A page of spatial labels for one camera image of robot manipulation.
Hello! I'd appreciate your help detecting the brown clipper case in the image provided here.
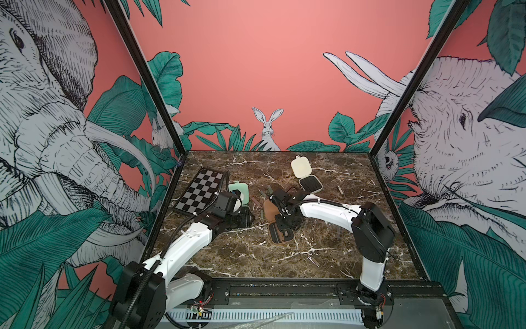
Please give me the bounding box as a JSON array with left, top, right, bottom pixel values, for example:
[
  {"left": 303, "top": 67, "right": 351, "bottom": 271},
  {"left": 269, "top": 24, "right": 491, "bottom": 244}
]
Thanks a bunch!
[{"left": 263, "top": 199, "right": 294, "bottom": 245}]

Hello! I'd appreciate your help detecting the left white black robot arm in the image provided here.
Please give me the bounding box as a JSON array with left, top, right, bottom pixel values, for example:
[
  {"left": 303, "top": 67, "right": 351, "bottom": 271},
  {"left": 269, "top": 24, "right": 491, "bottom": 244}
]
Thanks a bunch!
[{"left": 104, "top": 171, "right": 253, "bottom": 328}]

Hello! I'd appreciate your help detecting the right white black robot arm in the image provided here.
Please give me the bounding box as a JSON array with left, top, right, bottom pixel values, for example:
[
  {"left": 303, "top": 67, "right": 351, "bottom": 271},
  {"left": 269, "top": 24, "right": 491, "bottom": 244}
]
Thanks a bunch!
[{"left": 263, "top": 189, "right": 395, "bottom": 293}]

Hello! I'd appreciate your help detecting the mint green clipper case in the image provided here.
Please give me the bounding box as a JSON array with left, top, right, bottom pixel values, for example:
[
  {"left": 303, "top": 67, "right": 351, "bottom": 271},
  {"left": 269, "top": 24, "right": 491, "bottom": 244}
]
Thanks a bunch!
[{"left": 228, "top": 180, "right": 254, "bottom": 229}]

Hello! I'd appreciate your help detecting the cream clipper case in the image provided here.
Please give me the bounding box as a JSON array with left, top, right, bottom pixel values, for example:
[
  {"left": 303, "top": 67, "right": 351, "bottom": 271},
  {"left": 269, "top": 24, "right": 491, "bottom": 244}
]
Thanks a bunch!
[{"left": 290, "top": 155, "right": 323, "bottom": 193}]

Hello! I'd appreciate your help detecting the brown nail clipper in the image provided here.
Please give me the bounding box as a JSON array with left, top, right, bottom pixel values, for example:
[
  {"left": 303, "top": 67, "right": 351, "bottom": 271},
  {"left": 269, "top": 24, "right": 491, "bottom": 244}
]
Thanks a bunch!
[{"left": 308, "top": 256, "right": 320, "bottom": 267}]

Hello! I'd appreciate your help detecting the black white checkerboard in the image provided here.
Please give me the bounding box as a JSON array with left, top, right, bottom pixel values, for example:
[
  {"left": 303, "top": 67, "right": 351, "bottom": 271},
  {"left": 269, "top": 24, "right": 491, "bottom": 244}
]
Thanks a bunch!
[{"left": 174, "top": 167, "right": 225, "bottom": 215}]

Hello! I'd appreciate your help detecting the white perforated strip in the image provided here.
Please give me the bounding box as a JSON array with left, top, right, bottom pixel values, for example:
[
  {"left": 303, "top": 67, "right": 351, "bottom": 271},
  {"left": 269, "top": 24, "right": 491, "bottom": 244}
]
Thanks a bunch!
[{"left": 169, "top": 308, "right": 363, "bottom": 324}]

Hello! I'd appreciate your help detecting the black aluminium front rail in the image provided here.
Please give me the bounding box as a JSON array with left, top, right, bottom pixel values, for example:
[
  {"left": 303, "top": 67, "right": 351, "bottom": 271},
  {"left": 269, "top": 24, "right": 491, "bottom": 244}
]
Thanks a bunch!
[{"left": 204, "top": 278, "right": 446, "bottom": 308}]

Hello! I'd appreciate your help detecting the left black frame post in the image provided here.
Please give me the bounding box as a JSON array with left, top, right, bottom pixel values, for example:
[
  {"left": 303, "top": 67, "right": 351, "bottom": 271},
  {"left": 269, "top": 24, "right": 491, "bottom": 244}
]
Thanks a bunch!
[{"left": 104, "top": 0, "right": 187, "bottom": 157}]

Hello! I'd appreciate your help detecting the black frame post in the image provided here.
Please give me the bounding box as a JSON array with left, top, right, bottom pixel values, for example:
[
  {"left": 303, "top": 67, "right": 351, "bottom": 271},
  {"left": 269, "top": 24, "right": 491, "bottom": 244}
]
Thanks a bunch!
[
  {"left": 368, "top": 0, "right": 470, "bottom": 160},
  {"left": 104, "top": 0, "right": 187, "bottom": 157}
]

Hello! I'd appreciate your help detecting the right black frame post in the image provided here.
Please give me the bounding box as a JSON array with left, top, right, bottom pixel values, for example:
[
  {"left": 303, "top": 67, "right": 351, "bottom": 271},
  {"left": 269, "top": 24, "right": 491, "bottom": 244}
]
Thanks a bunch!
[{"left": 368, "top": 0, "right": 470, "bottom": 160}]

